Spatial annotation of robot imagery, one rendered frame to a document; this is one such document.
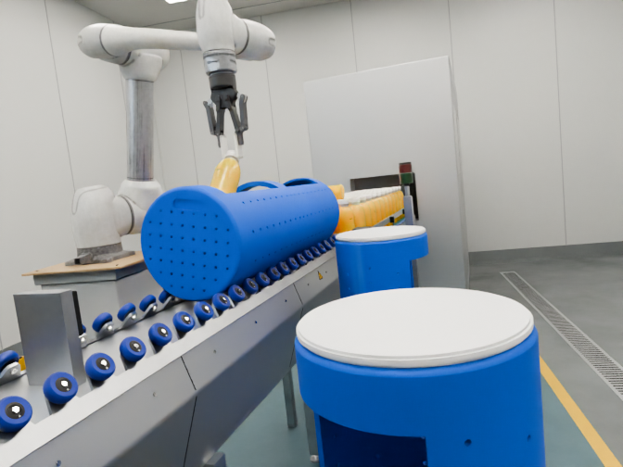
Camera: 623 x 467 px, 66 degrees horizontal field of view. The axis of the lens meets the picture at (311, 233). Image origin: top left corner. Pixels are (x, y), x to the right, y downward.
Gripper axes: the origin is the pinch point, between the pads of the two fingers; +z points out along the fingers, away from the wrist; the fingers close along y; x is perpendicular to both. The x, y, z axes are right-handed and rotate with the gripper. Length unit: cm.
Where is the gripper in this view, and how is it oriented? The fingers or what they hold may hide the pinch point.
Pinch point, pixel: (231, 147)
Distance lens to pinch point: 140.6
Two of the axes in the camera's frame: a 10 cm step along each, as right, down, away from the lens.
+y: 9.4, -0.7, -3.3
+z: 1.1, 9.9, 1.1
